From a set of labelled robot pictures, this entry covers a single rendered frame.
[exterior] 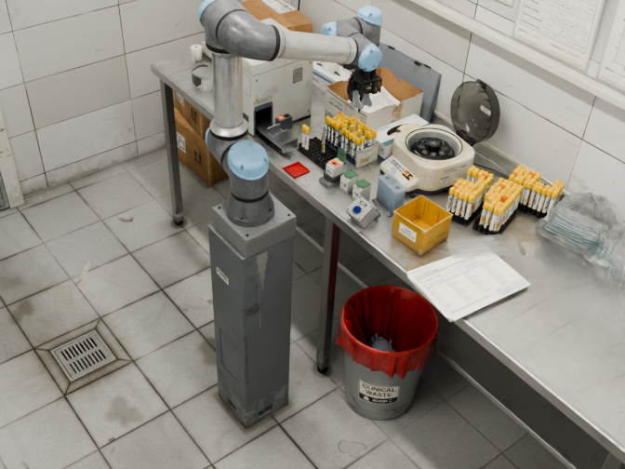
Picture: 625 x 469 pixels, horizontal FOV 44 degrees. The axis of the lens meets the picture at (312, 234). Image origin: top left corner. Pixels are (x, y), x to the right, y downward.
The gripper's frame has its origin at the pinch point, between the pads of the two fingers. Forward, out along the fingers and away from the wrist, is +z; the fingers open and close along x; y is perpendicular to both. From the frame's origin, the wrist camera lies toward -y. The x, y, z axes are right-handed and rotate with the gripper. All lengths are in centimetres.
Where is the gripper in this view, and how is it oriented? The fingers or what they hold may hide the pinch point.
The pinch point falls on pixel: (357, 107)
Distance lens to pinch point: 260.4
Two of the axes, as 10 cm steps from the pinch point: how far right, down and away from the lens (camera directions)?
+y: 4.9, 5.8, -6.5
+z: -0.4, 7.6, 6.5
